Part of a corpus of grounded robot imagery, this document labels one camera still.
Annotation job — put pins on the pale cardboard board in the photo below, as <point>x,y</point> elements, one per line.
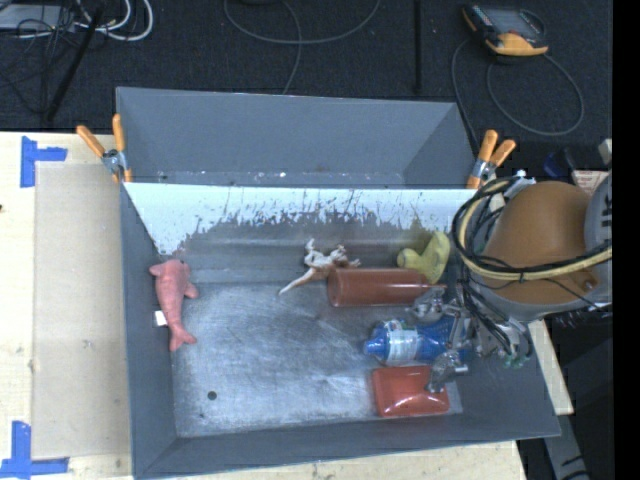
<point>75,318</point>

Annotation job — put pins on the red-brown cylinder bottle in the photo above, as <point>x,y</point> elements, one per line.
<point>375,287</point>

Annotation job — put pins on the tan toy dinosaur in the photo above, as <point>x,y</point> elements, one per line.
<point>320,264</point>

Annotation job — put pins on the grey metal bin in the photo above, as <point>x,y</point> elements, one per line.
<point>280,358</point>

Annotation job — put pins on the red-orange packet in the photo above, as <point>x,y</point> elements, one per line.
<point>402,393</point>

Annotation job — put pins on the yellow toy duck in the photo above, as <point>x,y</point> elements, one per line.
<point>430,263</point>

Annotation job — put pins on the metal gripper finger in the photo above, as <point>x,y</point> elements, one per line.
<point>429,309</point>
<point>445,368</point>

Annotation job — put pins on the pink toy fish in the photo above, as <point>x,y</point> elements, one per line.
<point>172,298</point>

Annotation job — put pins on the blue plastic bottle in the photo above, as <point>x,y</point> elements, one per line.
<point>400,344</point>

